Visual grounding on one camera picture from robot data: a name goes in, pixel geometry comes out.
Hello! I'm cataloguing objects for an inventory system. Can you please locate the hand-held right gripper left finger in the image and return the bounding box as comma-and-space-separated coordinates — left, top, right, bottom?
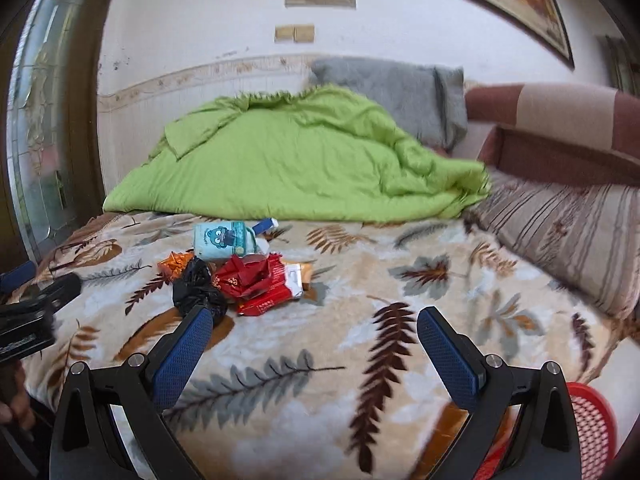
50, 305, 215, 480

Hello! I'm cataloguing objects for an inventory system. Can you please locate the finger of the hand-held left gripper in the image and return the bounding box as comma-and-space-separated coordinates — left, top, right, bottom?
0, 261, 37, 294
0, 273, 82, 319

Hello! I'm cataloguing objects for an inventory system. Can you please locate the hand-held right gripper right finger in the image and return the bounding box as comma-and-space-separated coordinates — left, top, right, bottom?
416, 306, 583, 480

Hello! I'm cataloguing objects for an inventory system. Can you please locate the black plastic bag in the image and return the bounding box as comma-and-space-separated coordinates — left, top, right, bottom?
172, 257, 229, 327

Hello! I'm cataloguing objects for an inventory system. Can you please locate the orange foil wrapper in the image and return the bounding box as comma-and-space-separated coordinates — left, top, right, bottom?
157, 253, 196, 281

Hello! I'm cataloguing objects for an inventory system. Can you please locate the red box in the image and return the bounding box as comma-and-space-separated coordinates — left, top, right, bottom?
235, 282, 302, 317

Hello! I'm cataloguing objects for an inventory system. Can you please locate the red wrapper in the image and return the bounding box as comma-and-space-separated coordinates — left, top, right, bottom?
212, 252, 287, 302

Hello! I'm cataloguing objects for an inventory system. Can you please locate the teal tissue pack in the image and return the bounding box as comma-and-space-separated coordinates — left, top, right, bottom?
193, 220, 259, 261

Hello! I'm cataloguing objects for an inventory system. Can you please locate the red plastic mesh basket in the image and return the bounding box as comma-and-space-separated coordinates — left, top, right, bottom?
470, 382, 619, 480

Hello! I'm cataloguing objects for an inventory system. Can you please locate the person's left hand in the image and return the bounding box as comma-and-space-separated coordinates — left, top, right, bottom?
0, 360, 36, 431

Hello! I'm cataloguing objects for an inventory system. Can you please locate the leaf-print blanket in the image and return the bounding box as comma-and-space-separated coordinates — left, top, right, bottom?
20, 209, 627, 480

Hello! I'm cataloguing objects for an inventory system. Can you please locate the glass panel door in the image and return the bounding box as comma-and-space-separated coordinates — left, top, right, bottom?
6, 0, 109, 262

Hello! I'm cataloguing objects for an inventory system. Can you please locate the striped beige pillow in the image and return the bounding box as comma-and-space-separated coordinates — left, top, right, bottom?
464, 169, 640, 319

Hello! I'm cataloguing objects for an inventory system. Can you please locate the green quilt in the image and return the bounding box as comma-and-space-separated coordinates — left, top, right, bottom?
102, 85, 492, 222

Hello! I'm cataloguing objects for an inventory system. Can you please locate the brown and beige headboard cushion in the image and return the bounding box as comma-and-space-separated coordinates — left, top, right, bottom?
464, 82, 640, 187

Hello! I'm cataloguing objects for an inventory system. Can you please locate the grey quilted pillow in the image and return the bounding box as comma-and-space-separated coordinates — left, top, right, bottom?
309, 56, 469, 154

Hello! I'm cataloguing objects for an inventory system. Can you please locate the glass-front cabinet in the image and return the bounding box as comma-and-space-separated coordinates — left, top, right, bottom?
597, 34, 640, 97

